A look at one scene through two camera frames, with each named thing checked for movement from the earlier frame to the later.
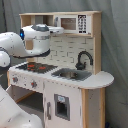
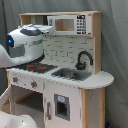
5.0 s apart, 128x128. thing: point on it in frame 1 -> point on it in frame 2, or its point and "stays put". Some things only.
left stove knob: (15, 79) stays put
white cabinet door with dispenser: (62, 106) stays put
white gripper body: (55, 30) -> (43, 28)
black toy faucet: (81, 66) stays put
